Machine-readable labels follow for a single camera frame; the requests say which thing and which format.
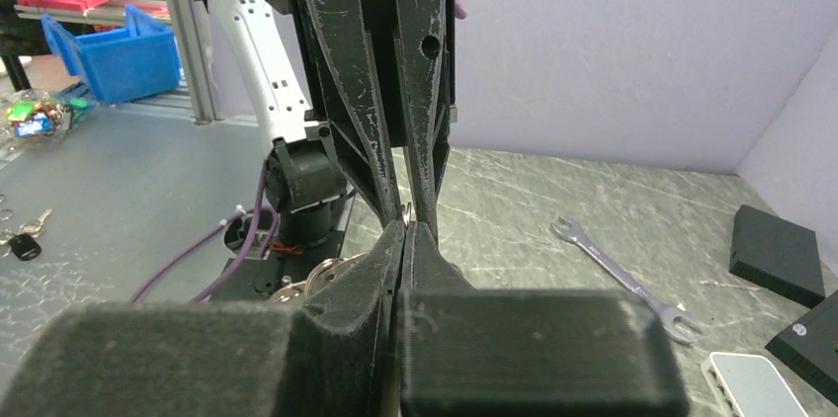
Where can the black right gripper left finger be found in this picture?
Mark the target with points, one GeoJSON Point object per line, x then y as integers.
{"type": "Point", "coordinates": [330, 355]}

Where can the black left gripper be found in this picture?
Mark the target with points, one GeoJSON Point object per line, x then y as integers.
{"type": "Point", "coordinates": [381, 77]}

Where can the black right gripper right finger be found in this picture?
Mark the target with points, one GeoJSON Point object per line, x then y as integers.
{"type": "Point", "coordinates": [464, 351]}

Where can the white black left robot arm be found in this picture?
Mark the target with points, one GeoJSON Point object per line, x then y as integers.
{"type": "Point", "coordinates": [265, 47]}

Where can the spare keys with fob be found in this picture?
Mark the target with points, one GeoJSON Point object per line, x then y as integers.
{"type": "Point", "coordinates": [22, 243]}

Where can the silver left wrench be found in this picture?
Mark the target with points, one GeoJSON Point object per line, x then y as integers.
{"type": "Point", "coordinates": [669, 315]}

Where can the blue plastic bin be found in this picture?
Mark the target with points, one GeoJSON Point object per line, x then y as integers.
{"type": "Point", "coordinates": [138, 60]}

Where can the black flat box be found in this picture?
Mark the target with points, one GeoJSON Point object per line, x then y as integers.
{"type": "Point", "coordinates": [777, 255]}

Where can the black box with label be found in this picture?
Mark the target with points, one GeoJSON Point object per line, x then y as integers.
{"type": "Point", "coordinates": [808, 347]}

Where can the bag of coloured tags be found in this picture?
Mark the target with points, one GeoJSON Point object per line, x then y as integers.
{"type": "Point", "coordinates": [37, 113]}

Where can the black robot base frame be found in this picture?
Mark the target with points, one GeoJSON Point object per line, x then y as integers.
{"type": "Point", "coordinates": [260, 275]}

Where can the aluminium frame post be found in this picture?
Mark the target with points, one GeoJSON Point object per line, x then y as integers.
{"type": "Point", "coordinates": [186, 28]}

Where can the white network switch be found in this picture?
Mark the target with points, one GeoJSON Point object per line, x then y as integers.
{"type": "Point", "coordinates": [746, 385]}

